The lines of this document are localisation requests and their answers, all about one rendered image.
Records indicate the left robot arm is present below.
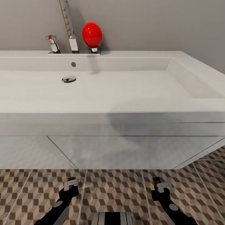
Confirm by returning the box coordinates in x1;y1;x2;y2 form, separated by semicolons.
34;179;80;225

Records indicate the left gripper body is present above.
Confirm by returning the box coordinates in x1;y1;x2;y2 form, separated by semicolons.
59;186;79;200

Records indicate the robot trunk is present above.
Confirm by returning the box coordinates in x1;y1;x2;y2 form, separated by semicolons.
91;212;134;225

